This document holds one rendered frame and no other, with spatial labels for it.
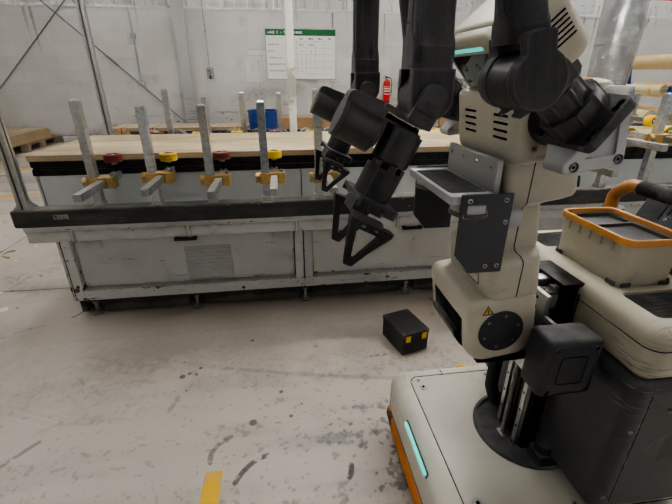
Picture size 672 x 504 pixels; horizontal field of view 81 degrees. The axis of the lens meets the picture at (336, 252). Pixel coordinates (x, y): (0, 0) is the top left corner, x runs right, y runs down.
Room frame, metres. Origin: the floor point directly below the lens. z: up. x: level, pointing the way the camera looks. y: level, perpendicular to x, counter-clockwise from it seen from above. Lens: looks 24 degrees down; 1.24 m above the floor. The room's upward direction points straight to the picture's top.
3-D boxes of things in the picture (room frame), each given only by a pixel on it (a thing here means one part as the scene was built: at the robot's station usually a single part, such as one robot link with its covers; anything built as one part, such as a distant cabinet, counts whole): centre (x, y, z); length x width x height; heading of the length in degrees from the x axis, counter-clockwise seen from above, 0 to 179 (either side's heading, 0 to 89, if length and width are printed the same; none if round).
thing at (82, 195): (1.68, 1.03, 0.81); 0.43 x 0.03 x 0.04; 8
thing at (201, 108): (1.79, 0.58, 0.89); 0.04 x 0.04 x 0.48; 8
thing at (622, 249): (0.88, -0.67, 0.87); 0.23 x 0.15 x 0.11; 8
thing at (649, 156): (2.10, -1.65, 0.93); 0.04 x 0.04 x 0.48; 8
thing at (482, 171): (0.82, -0.27, 0.99); 0.28 x 0.16 x 0.22; 8
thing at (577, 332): (0.78, -0.40, 0.68); 0.28 x 0.27 x 0.25; 8
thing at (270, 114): (7.37, 1.28, 0.36); 0.59 x 0.57 x 0.73; 8
